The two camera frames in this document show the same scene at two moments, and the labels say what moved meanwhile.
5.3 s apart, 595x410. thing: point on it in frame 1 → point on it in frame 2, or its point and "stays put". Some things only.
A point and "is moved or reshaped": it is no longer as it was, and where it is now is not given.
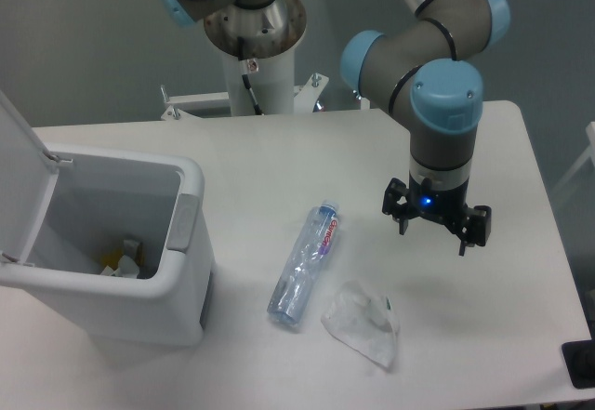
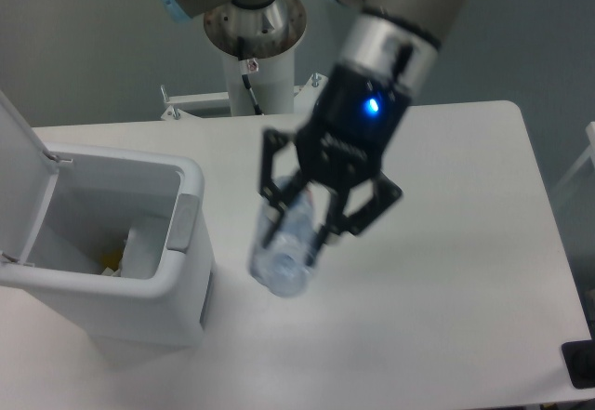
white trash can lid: [28, 176] stays put
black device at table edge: [579, 358] stays put
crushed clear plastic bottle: [304, 265] is moved or reshaped
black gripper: [447, 205] → [343, 140]
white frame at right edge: [590, 129] stays put
